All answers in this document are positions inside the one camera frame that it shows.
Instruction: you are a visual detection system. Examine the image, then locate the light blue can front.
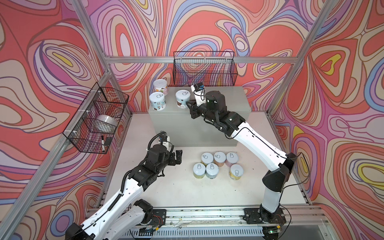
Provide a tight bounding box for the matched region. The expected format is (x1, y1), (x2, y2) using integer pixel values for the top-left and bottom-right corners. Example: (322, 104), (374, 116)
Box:
(175, 90), (191, 109)

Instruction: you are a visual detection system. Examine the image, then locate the teal label can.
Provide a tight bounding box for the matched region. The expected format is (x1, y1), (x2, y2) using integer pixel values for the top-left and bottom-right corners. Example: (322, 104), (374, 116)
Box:
(149, 92), (167, 111)

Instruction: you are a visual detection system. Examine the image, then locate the blue label can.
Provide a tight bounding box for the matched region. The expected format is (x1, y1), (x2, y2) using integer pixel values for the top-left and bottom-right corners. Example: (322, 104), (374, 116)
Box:
(206, 163), (219, 179)

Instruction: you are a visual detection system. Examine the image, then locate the pink label can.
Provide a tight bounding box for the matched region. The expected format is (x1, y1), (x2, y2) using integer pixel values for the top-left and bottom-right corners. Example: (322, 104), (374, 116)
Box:
(154, 79), (168, 95)

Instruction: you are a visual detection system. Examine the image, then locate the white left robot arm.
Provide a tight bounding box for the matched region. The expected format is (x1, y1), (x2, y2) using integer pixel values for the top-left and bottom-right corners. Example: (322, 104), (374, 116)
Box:
(65, 145), (183, 240)

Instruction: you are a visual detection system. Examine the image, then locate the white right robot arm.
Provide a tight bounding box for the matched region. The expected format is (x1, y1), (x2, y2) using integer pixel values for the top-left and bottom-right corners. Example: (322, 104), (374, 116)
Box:
(187, 91), (298, 217)

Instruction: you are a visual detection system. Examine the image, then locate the grey metal cabinet box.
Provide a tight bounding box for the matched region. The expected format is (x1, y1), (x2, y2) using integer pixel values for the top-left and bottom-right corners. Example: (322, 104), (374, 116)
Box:
(149, 87), (251, 147)

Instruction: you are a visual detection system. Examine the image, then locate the orange label can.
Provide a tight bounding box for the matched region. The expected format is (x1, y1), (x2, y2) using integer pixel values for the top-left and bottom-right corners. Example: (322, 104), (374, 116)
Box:
(214, 152), (227, 167)

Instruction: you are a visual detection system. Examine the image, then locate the yellow green label can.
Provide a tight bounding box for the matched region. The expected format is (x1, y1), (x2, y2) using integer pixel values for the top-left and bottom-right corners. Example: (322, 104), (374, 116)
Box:
(201, 152), (214, 166)

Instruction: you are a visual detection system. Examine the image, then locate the pink can right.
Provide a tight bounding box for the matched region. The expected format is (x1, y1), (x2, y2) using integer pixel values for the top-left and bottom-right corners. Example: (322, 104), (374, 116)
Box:
(225, 152), (239, 167)

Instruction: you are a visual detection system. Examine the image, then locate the black marker pen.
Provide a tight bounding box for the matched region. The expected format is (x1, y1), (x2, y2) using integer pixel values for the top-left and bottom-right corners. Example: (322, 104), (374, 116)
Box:
(101, 136), (106, 153)

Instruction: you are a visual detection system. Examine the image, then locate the white tape roll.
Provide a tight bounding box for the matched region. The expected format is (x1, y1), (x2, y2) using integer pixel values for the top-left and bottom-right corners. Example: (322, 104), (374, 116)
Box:
(94, 115), (118, 134)

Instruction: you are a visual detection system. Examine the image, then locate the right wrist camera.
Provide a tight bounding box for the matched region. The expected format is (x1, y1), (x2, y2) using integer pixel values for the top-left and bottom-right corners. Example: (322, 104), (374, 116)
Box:
(191, 82), (205, 93)

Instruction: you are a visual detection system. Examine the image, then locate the black wire basket back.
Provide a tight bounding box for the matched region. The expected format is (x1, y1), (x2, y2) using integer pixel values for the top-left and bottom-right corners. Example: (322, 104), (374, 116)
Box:
(173, 50), (238, 87)

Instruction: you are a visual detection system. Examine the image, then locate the black wire basket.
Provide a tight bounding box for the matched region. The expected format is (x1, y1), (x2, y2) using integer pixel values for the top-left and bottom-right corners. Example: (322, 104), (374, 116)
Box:
(63, 83), (129, 154)
(173, 50), (238, 87)

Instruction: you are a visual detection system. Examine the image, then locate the black wire basket left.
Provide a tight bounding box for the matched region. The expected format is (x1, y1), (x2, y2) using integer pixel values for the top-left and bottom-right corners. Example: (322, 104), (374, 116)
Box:
(63, 83), (129, 154)

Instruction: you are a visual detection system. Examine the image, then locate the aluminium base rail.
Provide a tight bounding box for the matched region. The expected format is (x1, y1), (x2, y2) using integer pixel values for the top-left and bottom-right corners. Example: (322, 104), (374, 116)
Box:
(121, 205), (337, 240)

